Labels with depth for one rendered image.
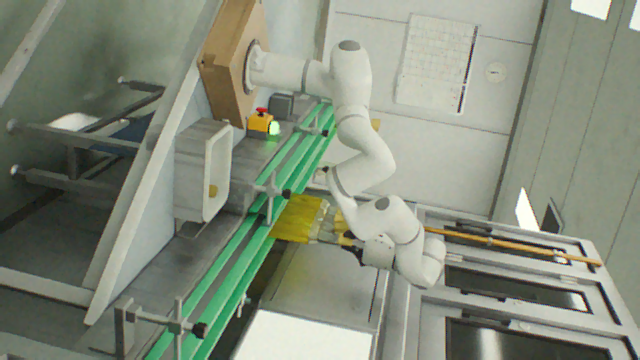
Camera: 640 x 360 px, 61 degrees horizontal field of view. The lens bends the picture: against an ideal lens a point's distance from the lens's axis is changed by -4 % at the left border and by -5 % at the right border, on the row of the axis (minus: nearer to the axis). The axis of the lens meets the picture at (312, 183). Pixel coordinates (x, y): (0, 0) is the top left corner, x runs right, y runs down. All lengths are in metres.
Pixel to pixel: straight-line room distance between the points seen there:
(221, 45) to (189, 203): 0.41
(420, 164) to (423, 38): 1.70
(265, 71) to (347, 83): 0.27
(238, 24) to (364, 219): 0.60
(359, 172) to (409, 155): 6.47
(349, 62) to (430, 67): 6.07
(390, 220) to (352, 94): 0.32
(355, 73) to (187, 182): 0.49
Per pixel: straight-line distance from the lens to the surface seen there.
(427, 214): 2.37
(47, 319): 1.59
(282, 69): 1.53
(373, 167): 1.31
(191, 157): 1.39
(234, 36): 1.48
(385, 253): 1.64
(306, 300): 1.62
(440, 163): 7.81
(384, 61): 7.50
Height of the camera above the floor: 1.28
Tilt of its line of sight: 8 degrees down
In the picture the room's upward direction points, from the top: 101 degrees clockwise
